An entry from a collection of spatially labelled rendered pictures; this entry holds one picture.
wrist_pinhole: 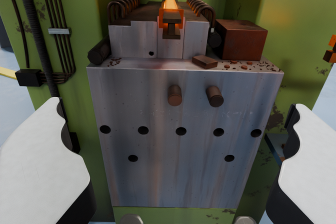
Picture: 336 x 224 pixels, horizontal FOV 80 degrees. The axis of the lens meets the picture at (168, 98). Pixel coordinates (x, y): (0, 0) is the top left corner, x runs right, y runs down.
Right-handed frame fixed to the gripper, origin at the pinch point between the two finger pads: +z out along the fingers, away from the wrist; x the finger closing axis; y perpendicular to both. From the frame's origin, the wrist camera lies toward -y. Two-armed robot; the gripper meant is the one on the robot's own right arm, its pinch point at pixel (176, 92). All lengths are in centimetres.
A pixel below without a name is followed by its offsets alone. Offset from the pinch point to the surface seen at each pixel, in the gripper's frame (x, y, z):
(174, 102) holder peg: 1.1, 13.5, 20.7
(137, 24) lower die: -6.5, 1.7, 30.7
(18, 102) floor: -141, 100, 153
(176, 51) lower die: 1.4, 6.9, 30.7
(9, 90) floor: -166, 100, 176
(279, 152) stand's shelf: 28.0, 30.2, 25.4
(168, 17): -0.6, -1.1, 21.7
